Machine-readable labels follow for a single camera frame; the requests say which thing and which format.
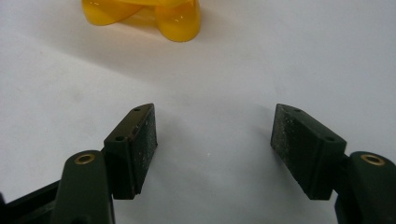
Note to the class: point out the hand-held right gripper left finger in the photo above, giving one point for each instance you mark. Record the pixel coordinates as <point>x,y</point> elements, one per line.
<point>130,149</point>

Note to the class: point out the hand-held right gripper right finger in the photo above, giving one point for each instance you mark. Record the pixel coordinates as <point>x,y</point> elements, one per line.
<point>311,149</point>

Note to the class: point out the yellow plastic toy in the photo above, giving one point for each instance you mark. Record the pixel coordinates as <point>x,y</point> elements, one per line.
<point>146,15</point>

